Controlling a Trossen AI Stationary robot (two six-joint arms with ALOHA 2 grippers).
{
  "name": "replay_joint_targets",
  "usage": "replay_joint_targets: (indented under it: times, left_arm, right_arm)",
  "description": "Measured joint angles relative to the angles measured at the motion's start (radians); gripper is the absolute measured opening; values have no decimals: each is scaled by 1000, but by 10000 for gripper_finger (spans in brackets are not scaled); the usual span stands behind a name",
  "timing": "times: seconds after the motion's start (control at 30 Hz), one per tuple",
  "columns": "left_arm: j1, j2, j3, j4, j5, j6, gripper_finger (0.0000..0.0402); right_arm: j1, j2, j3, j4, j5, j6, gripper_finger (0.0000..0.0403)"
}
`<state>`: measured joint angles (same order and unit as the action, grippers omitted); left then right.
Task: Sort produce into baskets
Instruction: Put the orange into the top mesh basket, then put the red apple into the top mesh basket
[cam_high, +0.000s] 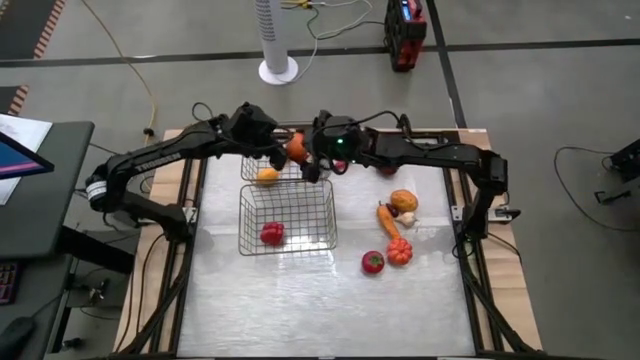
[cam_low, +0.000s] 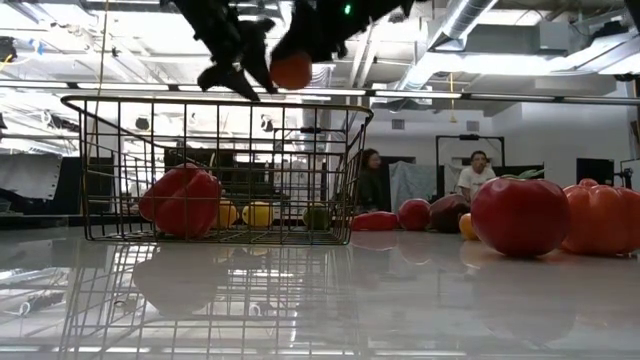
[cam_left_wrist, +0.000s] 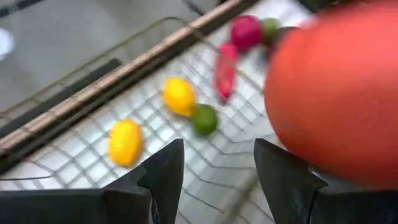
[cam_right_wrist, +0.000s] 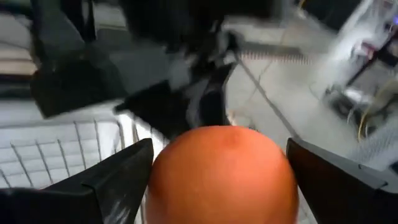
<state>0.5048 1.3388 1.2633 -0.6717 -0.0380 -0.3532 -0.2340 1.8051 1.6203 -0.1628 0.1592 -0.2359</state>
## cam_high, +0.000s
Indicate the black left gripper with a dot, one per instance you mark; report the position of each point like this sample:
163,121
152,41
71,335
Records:
252,125

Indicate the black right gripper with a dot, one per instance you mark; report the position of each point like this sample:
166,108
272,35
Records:
340,140

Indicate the yellow lemon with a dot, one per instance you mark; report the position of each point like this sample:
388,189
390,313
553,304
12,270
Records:
267,176

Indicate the orange fruit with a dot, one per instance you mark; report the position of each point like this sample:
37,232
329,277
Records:
296,147

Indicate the red bell pepper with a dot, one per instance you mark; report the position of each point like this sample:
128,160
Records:
272,233

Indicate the red tomato green stem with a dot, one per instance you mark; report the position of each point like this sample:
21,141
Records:
373,262

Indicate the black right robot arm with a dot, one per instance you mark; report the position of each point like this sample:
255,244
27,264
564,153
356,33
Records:
440,152

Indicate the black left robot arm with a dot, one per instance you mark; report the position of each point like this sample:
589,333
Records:
150,160

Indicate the small purple eggplant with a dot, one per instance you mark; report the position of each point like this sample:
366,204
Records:
392,210

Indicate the orange carrot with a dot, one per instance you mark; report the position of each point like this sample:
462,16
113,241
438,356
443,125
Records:
388,222

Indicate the brown potato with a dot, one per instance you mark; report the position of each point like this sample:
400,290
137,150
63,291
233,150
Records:
404,200

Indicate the white garlic bulb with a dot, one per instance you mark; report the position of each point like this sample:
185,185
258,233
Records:
408,218

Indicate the orange pumpkin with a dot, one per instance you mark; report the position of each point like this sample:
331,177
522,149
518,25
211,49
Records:
399,251

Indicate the white tower fan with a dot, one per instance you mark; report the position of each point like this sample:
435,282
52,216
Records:
274,35

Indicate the red black power unit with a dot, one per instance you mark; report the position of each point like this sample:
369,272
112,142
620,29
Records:
406,35

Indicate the black desk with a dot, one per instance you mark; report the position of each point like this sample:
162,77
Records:
45,210

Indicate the white paper sheet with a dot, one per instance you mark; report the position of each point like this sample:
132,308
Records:
25,130

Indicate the computer monitor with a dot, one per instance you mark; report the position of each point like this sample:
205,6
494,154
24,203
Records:
20,160

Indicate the black mat hazard stripe edge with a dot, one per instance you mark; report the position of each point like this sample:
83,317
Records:
25,25
10,100

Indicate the backlit keyboard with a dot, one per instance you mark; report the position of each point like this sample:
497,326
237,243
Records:
7,282

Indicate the black floor device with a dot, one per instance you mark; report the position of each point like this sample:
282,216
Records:
625,165

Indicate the black computer mouse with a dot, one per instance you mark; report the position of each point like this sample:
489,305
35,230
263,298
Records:
15,335

